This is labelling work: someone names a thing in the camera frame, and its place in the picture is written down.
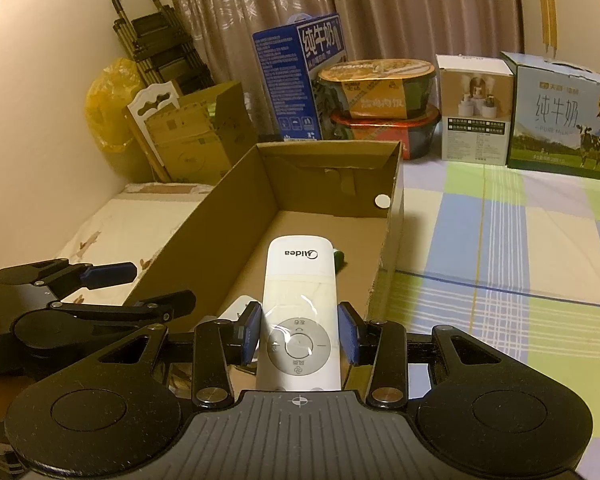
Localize white Midea remote control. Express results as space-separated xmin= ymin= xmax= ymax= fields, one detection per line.
xmin=256 ymin=235 xmax=341 ymax=391

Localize green white tape roll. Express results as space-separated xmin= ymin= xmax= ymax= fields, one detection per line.
xmin=334 ymin=249 xmax=346 ymax=268

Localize white patterned bed sheet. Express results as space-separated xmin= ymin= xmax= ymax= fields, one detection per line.
xmin=58 ymin=183 xmax=213 ymax=276

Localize brown cardboard tray box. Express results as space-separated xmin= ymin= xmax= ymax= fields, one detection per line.
xmin=125 ymin=141 xmax=403 ymax=332

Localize checkered tablecloth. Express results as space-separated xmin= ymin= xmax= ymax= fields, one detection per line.
xmin=388 ymin=158 xmax=600 ymax=479

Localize folded cardboard boxes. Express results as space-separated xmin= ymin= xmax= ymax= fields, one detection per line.
xmin=124 ymin=81 xmax=258 ymax=184

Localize white carved chair back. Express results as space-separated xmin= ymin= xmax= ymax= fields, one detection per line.
xmin=126 ymin=81 xmax=181 ymax=134

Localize yellow plastic bag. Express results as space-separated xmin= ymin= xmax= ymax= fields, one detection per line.
xmin=84 ymin=58 xmax=146 ymax=154

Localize bottom red noodle bowl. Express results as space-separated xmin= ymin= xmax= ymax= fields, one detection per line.
xmin=330 ymin=104 xmax=441 ymax=160

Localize top instant noodle bowl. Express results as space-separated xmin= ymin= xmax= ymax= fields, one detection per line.
xmin=318 ymin=58 xmax=436 ymax=119

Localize black folding hand cart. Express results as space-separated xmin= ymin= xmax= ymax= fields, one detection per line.
xmin=111 ymin=0 xmax=215 ymax=94

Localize white product box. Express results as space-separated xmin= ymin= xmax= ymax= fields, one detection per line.
xmin=436 ymin=54 xmax=514 ymax=166

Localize light blue milk box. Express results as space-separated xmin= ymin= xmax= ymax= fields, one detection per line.
xmin=501 ymin=51 xmax=600 ymax=180

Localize blue milk carton box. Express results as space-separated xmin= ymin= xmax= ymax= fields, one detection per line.
xmin=252 ymin=13 xmax=347 ymax=140

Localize brown curtain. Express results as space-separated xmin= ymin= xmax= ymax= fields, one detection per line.
xmin=172 ymin=0 xmax=524 ymax=129

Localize wooden wall strip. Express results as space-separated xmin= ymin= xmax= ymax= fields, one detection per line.
xmin=540 ymin=0 xmax=558 ymax=58

